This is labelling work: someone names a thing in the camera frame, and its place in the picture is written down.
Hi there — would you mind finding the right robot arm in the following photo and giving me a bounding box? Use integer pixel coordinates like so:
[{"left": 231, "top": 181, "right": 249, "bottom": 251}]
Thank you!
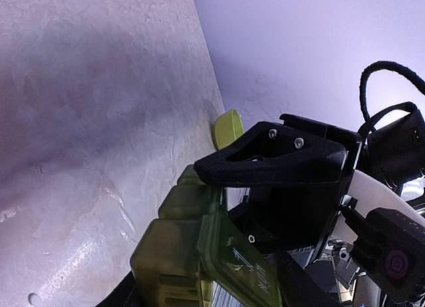
[{"left": 194, "top": 60, "right": 424, "bottom": 254}]

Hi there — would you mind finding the white round pill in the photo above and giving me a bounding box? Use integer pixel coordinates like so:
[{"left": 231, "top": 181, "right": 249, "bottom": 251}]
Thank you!
[{"left": 28, "top": 292, "right": 43, "bottom": 306}]

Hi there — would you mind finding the lime green bowl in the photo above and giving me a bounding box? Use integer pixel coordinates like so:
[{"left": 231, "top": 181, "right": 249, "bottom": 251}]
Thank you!
[{"left": 212, "top": 109, "right": 244, "bottom": 150}]

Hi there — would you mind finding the green pill organizer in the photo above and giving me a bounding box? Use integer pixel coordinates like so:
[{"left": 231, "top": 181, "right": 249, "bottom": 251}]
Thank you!
[{"left": 130, "top": 165, "right": 284, "bottom": 306}]

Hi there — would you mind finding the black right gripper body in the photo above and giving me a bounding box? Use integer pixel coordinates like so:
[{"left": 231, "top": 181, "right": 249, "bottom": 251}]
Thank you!
[{"left": 228, "top": 114, "right": 361, "bottom": 254}]

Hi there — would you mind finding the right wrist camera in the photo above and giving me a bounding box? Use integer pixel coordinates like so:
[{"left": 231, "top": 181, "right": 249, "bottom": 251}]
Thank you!
[{"left": 341, "top": 206, "right": 424, "bottom": 304}]

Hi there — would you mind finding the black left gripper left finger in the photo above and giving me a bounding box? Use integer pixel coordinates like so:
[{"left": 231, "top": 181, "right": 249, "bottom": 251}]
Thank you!
[{"left": 96, "top": 272, "right": 145, "bottom": 307}]

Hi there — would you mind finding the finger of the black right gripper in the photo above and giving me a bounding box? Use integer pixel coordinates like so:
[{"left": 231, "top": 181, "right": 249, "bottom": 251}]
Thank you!
[{"left": 194, "top": 122, "right": 347, "bottom": 187}]

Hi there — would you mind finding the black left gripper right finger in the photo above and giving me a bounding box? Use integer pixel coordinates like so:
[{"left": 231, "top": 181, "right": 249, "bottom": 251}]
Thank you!
[{"left": 274, "top": 251, "right": 339, "bottom": 307}]

